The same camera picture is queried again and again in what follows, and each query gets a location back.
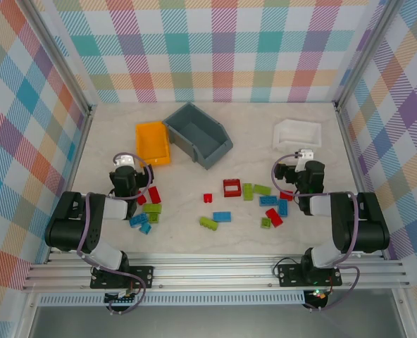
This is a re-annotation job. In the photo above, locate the orange plastic bin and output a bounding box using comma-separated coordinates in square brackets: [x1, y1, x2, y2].
[135, 120, 173, 168]

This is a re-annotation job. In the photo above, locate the white plastic bin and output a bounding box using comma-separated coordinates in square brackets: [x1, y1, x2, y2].
[271, 118, 323, 151]

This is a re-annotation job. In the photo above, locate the grey plastic bin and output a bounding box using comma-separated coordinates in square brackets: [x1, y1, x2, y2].
[161, 102, 234, 171]

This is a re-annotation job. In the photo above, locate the small circuit board with lights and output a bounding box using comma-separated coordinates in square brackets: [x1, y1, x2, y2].
[304, 288, 331, 303]

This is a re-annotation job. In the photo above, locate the small circuit board with connectors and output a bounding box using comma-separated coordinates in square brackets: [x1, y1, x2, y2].
[104, 290, 142, 306]

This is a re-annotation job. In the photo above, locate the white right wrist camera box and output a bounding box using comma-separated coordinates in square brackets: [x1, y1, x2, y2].
[294, 148, 315, 166]

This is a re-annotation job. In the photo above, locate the aluminium side rail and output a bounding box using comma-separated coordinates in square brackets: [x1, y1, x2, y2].
[334, 101, 389, 261]
[44, 105, 97, 265]

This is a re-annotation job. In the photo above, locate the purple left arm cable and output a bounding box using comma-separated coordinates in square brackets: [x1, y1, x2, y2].
[76, 151, 156, 316]

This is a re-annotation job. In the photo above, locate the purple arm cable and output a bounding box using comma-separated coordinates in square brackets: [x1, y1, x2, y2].
[271, 151, 361, 314]
[76, 151, 156, 316]

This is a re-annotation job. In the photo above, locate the red lego window frame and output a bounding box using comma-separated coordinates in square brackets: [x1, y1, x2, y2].
[223, 179, 243, 198]

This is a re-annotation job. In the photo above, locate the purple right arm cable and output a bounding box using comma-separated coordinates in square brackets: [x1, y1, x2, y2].
[271, 151, 361, 314]

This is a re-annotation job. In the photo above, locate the thin black cable loop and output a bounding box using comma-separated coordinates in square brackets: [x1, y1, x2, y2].
[271, 258, 287, 279]

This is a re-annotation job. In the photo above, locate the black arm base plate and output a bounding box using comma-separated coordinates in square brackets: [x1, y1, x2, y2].
[89, 265, 156, 290]
[277, 263, 343, 288]

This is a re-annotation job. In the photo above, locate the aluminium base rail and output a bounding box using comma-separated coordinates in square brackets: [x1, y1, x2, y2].
[21, 252, 412, 293]

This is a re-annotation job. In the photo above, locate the slotted grey cable duct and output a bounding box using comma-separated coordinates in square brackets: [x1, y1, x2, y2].
[38, 294, 306, 307]

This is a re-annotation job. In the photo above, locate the aluminium frame post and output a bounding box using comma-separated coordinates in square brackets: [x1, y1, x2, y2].
[16, 0, 99, 117]
[332, 0, 405, 112]

